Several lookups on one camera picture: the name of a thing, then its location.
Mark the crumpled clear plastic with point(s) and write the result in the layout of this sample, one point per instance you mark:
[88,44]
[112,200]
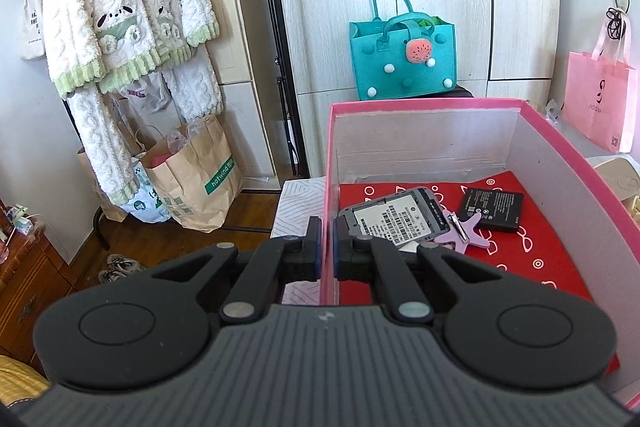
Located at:
[553,111]

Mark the pink cardboard box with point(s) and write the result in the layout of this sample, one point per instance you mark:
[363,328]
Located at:
[575,217]

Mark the white canvas tote bag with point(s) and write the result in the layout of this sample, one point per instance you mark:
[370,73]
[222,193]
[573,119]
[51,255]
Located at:
[32,27]

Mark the red printed cloth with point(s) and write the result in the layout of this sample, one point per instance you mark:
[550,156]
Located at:
[530,257]

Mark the plain brown paper bag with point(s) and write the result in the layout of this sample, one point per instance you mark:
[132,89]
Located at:
[97,187]

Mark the pink paper bag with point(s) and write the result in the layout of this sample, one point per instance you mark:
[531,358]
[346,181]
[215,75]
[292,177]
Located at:
[602,102]

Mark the pair of grey shoes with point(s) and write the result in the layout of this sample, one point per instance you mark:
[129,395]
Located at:
[120,269]

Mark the yellow blanket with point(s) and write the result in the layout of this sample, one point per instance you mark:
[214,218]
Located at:
[20,379]

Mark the black battery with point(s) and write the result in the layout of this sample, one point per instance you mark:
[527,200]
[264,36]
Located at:
[492,209]

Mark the green white plastic bag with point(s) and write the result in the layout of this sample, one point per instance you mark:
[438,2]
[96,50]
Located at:
[150,199]

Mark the black clothes rack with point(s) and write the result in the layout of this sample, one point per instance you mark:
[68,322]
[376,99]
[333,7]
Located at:
[100,222]

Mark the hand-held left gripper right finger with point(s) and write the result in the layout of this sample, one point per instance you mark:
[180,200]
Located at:
[341,257]

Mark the teal felt tote bag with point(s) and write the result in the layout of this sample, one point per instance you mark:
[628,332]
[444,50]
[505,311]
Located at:
[400,57]

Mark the beige oval case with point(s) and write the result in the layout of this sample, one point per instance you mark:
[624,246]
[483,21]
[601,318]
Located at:
[620,177]

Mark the grey pocket router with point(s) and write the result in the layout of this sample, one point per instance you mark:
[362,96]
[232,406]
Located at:
[395,217]

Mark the black suitcase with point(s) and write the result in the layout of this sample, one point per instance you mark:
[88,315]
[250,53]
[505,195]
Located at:
[460,92]

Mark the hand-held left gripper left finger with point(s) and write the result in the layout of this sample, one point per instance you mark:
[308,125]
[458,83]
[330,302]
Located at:
[314,252]

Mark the brown paper bag green label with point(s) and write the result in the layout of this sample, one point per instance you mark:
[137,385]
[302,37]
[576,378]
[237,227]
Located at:
[200,177]

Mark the brown wooden cabinet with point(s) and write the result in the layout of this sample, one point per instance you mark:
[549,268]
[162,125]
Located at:
[25,287]

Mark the white printed plastic bag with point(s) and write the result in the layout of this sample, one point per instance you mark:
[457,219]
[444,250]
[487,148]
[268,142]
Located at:
[147,94]

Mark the black tripod stand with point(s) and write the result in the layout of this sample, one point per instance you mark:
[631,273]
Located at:
[282,57]

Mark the purple starfish clip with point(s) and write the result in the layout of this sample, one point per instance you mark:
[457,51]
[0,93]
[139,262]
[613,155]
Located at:
[470,234]

